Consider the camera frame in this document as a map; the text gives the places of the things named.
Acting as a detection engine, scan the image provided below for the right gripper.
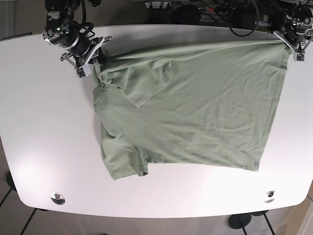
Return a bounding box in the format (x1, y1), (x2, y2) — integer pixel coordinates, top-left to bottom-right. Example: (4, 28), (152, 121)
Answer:
(43, 11), (112, 78)

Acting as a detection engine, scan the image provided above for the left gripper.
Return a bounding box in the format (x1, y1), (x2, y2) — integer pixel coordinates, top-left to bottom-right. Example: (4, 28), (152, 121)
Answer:
(269, 4), (313, 62)

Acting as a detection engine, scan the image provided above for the sage green polo shirt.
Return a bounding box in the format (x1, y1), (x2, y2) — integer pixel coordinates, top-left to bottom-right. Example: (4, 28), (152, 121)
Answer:
(93, 40), (291, 180)

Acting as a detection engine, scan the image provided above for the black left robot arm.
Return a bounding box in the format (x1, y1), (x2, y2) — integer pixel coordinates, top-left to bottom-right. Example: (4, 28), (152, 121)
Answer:
(273, 0), (313, 62)

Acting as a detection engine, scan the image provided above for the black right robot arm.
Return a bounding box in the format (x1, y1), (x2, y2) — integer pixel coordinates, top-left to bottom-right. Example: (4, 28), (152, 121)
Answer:
(43, 0), (112, 78)

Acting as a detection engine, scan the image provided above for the left silver table grommet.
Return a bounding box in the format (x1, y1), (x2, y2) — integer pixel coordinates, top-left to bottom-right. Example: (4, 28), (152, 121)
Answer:
(50, 192), (65, 205)

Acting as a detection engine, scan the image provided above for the silver table grommet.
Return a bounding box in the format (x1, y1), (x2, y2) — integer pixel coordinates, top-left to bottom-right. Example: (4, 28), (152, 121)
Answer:
(50, 192), (65, 205)
(263, 191), (275, 203)

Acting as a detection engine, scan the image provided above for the right silver table grommet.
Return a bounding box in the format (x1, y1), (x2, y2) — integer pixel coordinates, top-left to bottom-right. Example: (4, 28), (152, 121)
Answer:
(263, 191), (275, 203)

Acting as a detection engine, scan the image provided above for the black round stand base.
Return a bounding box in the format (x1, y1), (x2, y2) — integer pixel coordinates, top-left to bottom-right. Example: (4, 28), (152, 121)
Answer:
(228, 213), (252, 230)

